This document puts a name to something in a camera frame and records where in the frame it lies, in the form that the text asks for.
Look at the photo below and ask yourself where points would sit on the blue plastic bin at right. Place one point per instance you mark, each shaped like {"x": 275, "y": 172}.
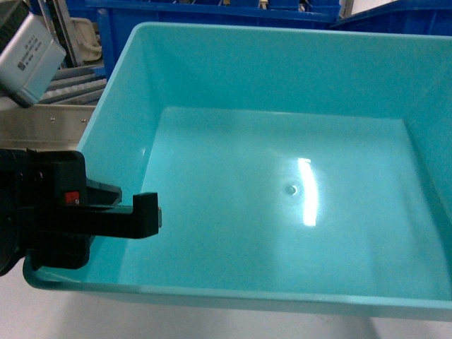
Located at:
{"x": 401, "y": 18}

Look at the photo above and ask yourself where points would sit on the large blue plastic bin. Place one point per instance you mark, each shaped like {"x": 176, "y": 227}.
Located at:
{"x": 116, "y": 19}

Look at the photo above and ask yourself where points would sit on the roller conveyor track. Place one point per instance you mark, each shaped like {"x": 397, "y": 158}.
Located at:
{"x": 77, "y": 86}

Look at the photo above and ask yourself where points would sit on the stainless steel shelf rail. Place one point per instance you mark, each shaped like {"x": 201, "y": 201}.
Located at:
{"x": 44, "y": 127}

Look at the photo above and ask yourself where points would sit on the light teal plastic bin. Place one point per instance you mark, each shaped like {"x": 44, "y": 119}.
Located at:
{"x": 297, "y": 170}

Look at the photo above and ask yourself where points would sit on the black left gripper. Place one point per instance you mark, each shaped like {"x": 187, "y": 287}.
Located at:
{"x": 35, "y": 185}

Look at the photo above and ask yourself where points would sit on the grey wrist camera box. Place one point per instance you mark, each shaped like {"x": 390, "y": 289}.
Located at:
{"x": 29, "y": 62}

